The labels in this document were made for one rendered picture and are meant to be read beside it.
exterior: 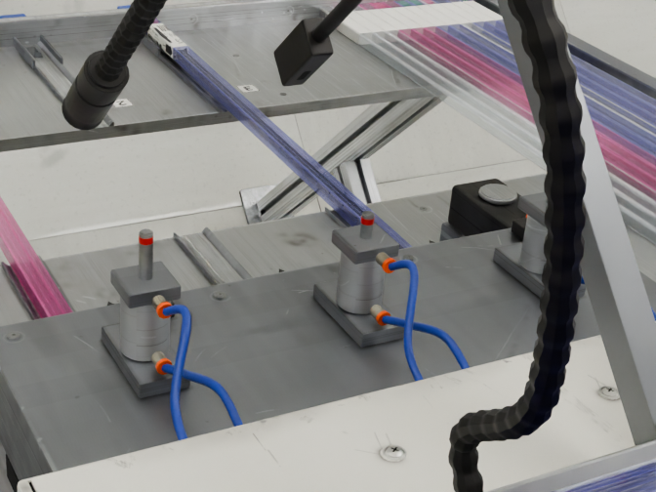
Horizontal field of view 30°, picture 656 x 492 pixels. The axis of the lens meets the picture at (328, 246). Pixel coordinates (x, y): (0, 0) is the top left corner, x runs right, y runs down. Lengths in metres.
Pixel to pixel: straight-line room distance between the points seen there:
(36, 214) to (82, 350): 1.26
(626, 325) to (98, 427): 0.22
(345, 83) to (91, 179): 0.86
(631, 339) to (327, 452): 0.12
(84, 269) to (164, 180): 1.14
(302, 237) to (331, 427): 0.32
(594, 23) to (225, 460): 1.98
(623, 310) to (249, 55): 0.68
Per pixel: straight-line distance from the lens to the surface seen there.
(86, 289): 0.73
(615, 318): 0.47
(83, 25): 1.12
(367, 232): 0.58
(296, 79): 0.69
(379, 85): 1.06
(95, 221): 1.84
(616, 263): 0.48
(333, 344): 0.58
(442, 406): 0.51
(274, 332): 0.58
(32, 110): 0.98
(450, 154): 2.11
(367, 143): 1.58
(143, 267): 0.53
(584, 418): 0.52
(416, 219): 0.83
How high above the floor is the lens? 1.72
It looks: 62 degrees down
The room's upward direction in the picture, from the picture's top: 56 degrees clockwise
